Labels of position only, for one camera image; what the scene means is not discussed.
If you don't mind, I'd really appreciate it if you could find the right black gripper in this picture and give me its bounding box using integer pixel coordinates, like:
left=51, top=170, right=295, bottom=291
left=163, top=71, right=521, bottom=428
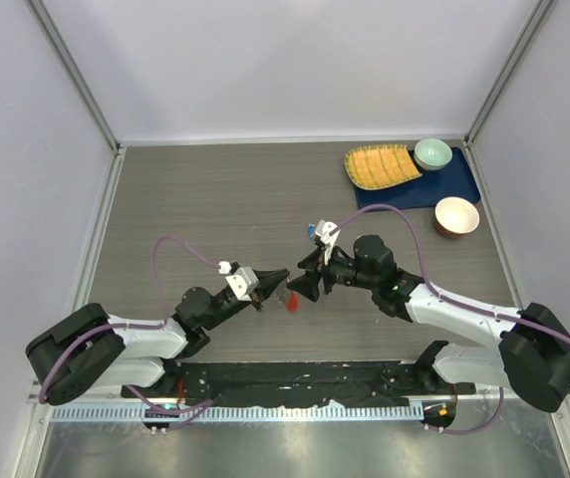
left=287, top=242, right=378, bottom=302

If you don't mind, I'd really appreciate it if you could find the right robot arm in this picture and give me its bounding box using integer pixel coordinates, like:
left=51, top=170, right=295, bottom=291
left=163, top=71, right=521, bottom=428
left=288, top=235, right=570, bottom=412

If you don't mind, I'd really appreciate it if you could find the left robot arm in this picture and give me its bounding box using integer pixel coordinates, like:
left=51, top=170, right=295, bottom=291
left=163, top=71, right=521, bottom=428
left=25, top=266, right=289, bottom=406

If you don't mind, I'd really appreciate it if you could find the yellow woven bamboo plate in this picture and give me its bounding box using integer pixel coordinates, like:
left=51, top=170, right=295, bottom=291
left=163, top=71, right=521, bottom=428
left=344, top=143, right=422, bottom=191

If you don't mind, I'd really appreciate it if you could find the brown white bowl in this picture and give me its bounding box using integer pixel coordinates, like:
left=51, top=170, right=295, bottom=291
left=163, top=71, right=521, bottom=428
left=434, top=196, right=480, bottom=237

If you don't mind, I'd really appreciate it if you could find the light green bowl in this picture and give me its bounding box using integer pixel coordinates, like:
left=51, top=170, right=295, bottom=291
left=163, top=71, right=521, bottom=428
left=414, top=138, right=452, bottom=171

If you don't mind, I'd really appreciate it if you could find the dark blue tray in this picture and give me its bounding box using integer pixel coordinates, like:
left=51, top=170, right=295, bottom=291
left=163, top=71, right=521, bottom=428
left=354, top=147, right=480, bottom=209

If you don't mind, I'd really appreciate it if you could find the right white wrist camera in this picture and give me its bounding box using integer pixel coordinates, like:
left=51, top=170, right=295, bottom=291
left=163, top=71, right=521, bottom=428
left=311, top=220, right=339, bottom=266

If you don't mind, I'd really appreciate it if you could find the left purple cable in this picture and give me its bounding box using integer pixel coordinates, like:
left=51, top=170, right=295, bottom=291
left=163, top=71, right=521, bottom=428
left=38, top=236, right=224, bottom=405

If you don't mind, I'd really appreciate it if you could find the purple cable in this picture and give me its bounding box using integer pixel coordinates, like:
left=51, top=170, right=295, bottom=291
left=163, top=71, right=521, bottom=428
left=332, top=203, right=570, bottom=433
left=38, top=236, right=224, bottom=405

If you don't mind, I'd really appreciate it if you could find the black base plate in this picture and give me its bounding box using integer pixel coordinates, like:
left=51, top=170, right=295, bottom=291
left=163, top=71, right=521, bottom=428
left=138, top=360, right=476, bottom=408

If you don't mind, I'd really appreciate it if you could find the white slotted cable duct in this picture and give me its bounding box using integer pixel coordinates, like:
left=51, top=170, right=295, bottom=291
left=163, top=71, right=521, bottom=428
left=50, top=401, right=424, bottom=426

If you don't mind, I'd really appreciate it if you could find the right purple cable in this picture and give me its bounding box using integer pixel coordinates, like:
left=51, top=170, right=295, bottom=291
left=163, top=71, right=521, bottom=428
left=332, top=203, right=570, bottom=433

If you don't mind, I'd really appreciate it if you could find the right aluminium frame post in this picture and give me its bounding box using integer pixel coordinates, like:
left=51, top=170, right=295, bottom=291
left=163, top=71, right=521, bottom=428
left=464, top=0, right=557, bottom=146

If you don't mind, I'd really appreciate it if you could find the aluminium frame post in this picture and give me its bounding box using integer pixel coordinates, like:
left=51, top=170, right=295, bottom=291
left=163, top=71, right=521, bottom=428
left=464, top=0, right=557, bottom=146
left=25, top=0, right=121, bottom=154

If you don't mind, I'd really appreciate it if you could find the left aluminium frame post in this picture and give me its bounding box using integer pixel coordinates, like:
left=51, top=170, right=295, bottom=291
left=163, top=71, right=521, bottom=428
left=25, top=0, right=121, bottom=154

